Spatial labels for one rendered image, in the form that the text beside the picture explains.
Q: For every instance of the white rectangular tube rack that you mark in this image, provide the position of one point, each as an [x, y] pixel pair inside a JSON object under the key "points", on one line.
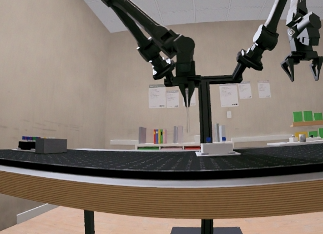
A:
{"points": [[217, 148]]}

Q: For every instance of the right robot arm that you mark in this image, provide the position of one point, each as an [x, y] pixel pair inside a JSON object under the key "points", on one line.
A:
{"points": [[165, 40]]}

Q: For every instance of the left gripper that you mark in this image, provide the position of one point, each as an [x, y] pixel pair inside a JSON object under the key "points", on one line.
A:
{"points": [[294, 57]]}

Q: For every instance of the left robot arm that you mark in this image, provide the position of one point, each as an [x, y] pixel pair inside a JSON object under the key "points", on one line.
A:
{"points": [[302, 33]]}

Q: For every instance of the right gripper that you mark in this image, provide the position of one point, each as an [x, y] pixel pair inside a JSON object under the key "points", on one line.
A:
{"points": [[190, 85]]}

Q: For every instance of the black vial rack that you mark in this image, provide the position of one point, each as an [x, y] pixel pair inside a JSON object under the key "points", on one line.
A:
{"points": [[26, 145]]}

